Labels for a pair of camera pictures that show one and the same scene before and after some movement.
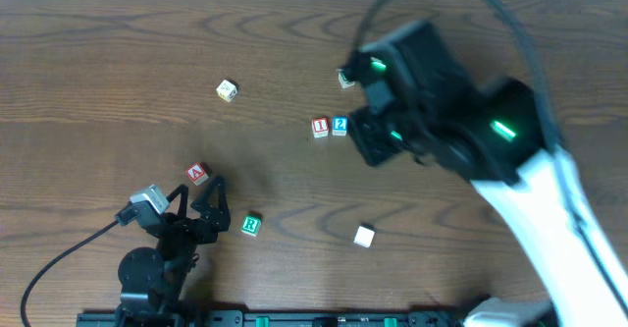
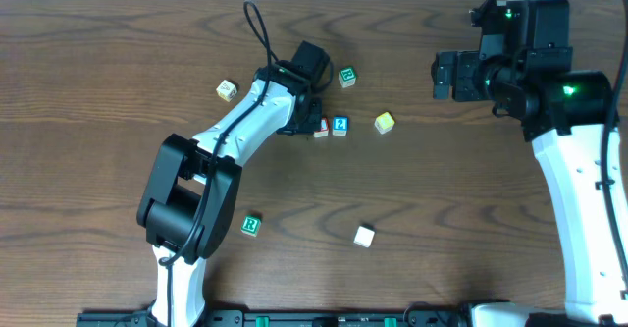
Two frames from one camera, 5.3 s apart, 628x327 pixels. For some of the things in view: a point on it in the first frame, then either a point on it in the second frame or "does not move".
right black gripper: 371,116 -> 454,75
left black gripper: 191,224 -> 308,117
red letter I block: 320,127 does not move
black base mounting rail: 271,318 does not move
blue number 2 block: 340,126 does not move
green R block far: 342,79 does not move
